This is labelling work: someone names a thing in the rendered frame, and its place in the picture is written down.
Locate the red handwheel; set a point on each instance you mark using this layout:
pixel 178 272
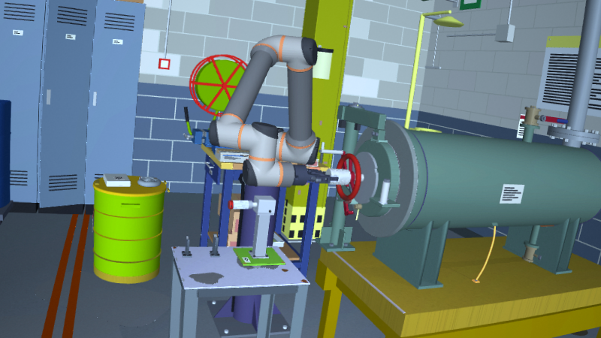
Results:
pixel 348 162

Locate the green base plate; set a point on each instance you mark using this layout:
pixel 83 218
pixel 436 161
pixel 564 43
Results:
pixel 249 259

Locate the red square wall sign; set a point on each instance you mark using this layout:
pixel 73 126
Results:
pixel 164 59

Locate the green davit frame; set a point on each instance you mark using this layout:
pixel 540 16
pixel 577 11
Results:
pixel 346 136

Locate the grey junction box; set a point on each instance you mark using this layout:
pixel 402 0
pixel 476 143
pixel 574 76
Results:
pixel 504 33

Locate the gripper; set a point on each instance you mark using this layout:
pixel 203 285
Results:
pixel 305 176

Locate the beige drain pipe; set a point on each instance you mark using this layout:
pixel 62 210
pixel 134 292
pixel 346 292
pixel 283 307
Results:
pixel 530 244

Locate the small dark post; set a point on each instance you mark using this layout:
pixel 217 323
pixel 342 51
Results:
pixel 214 246
pixel 187 248

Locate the white flat box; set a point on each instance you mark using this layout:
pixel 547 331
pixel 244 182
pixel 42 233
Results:
pixel 117 180

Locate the white striped sign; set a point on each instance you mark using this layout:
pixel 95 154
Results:
pixel 520 129

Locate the white bleed lever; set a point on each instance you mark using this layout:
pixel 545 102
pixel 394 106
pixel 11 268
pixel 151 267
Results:
pixel 384 192

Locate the grey round disc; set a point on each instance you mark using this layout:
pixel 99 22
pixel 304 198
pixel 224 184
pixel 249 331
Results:
pixel 149 181

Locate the dark blue drum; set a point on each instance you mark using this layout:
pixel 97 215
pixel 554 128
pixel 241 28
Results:
pixel 4 155

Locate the green wall sign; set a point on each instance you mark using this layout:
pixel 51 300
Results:
pixel 469 3

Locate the small red lever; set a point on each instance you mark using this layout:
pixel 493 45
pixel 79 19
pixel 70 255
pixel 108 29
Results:
pixel 348 209

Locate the grey small table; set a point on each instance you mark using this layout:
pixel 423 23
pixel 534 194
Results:
pixel 220 270

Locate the grey louvre vent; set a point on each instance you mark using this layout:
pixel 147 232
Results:
pixel 559 75

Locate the white and blue box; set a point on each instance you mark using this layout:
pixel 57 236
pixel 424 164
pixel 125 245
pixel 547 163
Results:
pixel 232 157

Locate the white paper notice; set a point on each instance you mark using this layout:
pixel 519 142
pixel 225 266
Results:
pixel 324 68

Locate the white cylindrical safety pin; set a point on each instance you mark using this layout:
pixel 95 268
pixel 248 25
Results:
pixel 340 176

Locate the yellow steel column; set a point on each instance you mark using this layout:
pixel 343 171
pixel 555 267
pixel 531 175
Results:
pixel 328 94

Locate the blue workbench with wooden top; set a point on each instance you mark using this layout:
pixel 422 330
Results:
pixel 211 188

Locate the red and blue gauge pipe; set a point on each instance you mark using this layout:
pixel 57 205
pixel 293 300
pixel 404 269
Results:
pixel 554 119

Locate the beige valve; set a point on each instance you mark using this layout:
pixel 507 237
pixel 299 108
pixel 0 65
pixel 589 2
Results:
pixel 531 119

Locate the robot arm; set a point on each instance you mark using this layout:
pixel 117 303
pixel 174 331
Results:
pixel 263 80

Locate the yellow wooden table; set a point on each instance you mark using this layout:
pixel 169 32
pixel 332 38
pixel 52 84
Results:
pixel 450 305

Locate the yellow safety shower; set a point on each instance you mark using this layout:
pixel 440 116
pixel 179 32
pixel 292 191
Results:
pixel 415 70

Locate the green filter housing body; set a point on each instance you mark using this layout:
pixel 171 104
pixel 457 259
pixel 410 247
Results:
pixel 469 169

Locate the yellow-green drum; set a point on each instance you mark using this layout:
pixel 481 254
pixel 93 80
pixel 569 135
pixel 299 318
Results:
pixel 127 234

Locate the grey pin holder stand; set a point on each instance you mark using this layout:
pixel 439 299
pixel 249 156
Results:
pixel 264 225

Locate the blue vise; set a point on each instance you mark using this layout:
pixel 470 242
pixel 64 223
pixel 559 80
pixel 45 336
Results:
pixel 199 137

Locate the blue-grey locker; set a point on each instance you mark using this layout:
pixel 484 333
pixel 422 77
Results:
pixel 65 103
pixel 21 103
pixel 112 103

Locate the white pin with red cap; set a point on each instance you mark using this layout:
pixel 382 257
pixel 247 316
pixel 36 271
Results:
pixel 244 204

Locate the green round closure door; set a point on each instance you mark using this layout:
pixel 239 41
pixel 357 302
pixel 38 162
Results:
pixel 371 192

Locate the pink cardboard box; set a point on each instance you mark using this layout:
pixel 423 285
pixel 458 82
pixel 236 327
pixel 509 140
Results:
pixel 234 225

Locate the grey vertical pipe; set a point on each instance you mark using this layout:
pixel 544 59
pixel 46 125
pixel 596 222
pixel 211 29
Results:
pixel 584 70

